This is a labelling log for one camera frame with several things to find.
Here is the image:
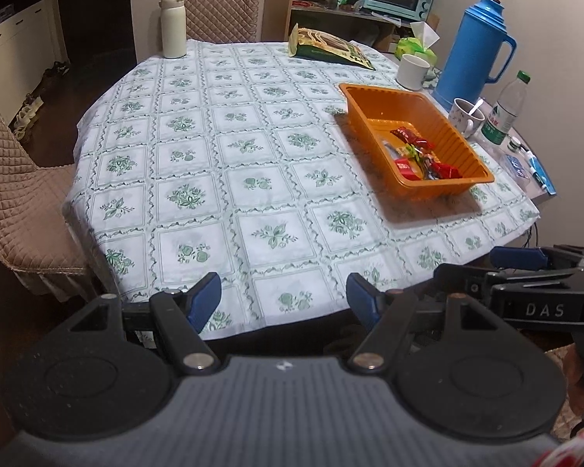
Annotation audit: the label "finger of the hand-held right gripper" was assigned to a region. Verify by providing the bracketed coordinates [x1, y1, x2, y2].
[489, 244, 584, 273]
[433, 263, 504, 302]

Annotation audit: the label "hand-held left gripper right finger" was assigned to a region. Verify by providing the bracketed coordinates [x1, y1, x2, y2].
[347, 272, 521, 374]

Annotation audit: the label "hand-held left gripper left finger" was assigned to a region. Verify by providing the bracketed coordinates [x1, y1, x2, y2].
[44, 272, 223, 376]

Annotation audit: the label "orange red snack packet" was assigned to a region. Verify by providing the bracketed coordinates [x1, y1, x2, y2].
[394, 158, 423, 180]

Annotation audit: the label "long dark snack packet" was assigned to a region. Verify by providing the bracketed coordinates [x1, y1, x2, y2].
[419, 148, 439, 181]

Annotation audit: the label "orange plastic tray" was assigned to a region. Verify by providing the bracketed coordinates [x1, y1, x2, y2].
[339, 83, 496, 200]

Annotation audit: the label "blue white tube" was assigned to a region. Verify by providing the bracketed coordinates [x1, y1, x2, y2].
[526, 152, 558, 196]

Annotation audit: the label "blue tissue packet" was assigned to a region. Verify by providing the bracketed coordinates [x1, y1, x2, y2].
[501, 154, 533, 186]

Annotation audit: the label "floral tablecloth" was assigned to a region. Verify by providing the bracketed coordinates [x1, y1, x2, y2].
[65, 39, 541, 341]

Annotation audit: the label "plastic water bottle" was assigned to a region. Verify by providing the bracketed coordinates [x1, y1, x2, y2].
[481, 70, 531, 146]

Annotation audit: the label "floral cup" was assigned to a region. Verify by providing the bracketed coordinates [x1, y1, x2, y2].
[449, 98, 486, 139]

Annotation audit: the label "red white printed cloth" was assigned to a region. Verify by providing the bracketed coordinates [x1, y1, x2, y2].
[535, 428, 584, 467]

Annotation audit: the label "blue thermos jug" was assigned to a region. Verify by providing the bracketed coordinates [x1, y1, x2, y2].
[434, 0, 517, 105]

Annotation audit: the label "white paper cup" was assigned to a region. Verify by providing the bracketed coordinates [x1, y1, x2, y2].
[396, 54, 431, 91]

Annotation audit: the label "quilted beige covered chair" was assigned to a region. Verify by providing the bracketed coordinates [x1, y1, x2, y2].
[169, 0, 264, 44]
[0, 75, 100, 297]

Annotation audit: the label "green tissue pack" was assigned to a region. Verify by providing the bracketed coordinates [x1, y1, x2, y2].
[394, 21, 440, 66]

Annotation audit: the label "white slippers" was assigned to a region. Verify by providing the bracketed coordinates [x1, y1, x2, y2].
[12, 95, 44, 139]

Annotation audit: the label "sunflower seed bag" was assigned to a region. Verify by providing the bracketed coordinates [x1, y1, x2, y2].
[287, 24, 376, 71]

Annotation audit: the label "dark shoes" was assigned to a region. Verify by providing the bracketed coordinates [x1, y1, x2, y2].
[44, 60, 71, 83]

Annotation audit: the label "white thermos bottle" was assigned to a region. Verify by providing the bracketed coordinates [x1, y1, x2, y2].
[158, 0, 188, 60]

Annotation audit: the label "wooden shelf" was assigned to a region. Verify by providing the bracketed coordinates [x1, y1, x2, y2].
[264, 0, 405, 52]

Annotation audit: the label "dark door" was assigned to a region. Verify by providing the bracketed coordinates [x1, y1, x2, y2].
[53, 0, 137, 66]

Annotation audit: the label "white cabinet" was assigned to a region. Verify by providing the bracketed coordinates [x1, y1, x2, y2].
[0, 0, 62, 108]

